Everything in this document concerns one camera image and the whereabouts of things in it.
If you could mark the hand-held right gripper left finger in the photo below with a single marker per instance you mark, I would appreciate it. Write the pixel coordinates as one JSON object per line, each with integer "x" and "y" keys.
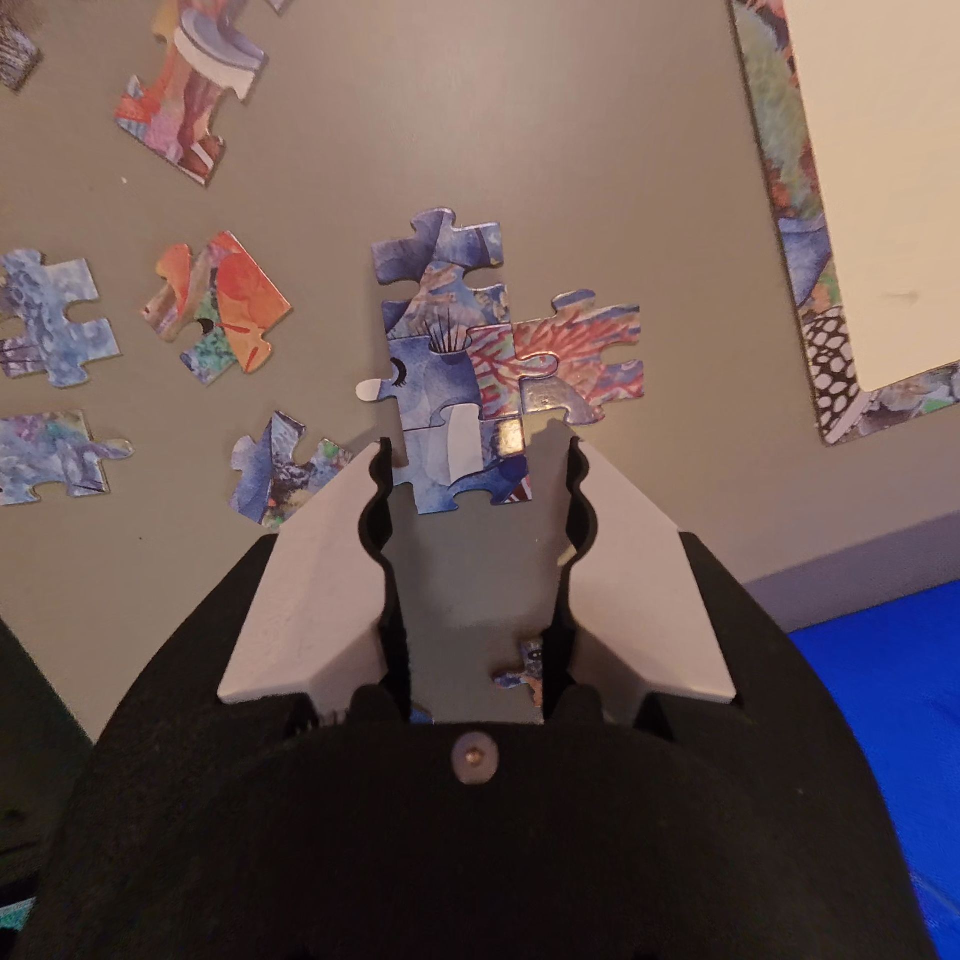
{"x": 307, "y": 607}

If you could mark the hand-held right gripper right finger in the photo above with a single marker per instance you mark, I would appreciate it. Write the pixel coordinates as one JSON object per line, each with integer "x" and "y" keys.
{"x": 645, "y": 607}

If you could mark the blue and green puzzle piece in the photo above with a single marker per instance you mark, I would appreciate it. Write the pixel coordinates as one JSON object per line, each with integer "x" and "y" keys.
{"x": 277, "y": 465}

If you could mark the joined blue coral puzzle section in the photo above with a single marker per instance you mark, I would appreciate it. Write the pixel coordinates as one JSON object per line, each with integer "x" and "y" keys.
{"x": 442, "y": 375}

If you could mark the orange coral puzzle piece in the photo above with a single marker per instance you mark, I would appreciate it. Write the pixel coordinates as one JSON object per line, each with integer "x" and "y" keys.
{"x": 240, "y": 300}

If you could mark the jigsaw puzzle pieces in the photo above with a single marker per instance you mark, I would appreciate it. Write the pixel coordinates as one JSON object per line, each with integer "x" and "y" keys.
{"x": 52, "y": 315}

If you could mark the orange jar puzzle piece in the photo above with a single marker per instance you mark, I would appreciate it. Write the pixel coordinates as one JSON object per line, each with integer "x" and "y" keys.
{"x": 180, "y": 112}

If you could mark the blue plastic bin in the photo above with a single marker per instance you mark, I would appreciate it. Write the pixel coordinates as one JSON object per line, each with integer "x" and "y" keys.
{"x": 885, "y": 712}

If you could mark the black perforated padded panel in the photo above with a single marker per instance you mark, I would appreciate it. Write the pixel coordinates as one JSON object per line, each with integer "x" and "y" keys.
{"x": 30, "y": 750}

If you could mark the puzzle frame board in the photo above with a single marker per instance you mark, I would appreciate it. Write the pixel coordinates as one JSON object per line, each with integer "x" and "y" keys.
{"x": 885, "y": 187}

